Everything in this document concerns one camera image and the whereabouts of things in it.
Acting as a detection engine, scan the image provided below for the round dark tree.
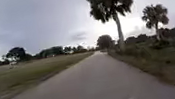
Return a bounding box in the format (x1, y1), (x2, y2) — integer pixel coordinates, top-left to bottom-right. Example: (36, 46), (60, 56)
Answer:
(95, 33), (116, 52)

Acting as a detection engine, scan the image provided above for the grey asphalt path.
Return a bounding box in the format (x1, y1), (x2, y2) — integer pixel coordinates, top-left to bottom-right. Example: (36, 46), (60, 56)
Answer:
(0, 39), (175, 99)

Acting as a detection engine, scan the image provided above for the tall palm tree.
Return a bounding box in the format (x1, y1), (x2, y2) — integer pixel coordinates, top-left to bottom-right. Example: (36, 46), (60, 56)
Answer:
(84, 0), (142, 57)

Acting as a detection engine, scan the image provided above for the distant line of trees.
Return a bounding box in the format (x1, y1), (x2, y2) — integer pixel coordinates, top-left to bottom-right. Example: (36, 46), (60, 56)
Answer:
(0, 35), (96, 66)

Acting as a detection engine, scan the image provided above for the short palm tree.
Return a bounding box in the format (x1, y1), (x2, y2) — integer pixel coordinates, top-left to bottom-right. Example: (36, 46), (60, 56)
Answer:
(139, 2), (173, 44)

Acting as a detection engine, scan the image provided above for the grass field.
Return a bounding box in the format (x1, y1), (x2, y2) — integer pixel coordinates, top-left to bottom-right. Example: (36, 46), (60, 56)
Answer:
(0, 50), (101, 99)

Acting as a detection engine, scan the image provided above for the grass verge with brush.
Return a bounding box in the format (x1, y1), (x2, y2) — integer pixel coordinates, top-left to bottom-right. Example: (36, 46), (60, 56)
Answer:
(105, 36), (175, 99)

